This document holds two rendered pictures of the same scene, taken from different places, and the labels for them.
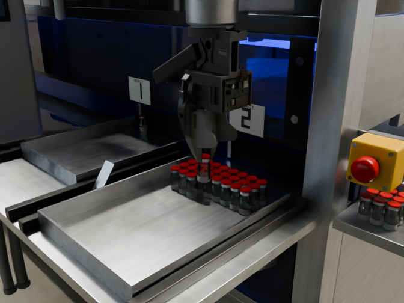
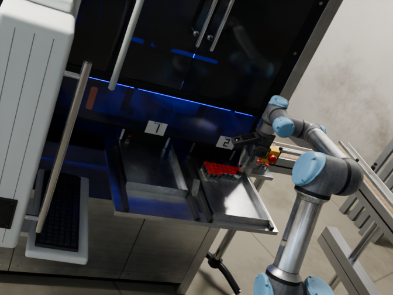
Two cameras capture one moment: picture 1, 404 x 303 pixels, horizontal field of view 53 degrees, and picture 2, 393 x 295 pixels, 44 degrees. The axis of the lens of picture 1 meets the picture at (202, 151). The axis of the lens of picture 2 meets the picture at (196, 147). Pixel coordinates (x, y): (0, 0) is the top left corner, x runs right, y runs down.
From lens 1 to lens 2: 1.99 m
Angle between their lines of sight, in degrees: 65
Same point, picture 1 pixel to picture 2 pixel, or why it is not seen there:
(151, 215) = (222, 196)
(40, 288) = not seen: outside the picture
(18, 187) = (165, 206)
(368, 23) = not seen: hidden behind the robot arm
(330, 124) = not seen: hidden behind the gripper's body
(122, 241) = (234, 210)
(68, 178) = (179, 193)
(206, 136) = (253, 164)
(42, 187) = (172, 201)
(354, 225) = (257, 174)
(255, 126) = (230, 146)
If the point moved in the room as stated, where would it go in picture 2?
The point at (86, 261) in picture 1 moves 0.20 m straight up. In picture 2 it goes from (245, 220) to (266, 182)
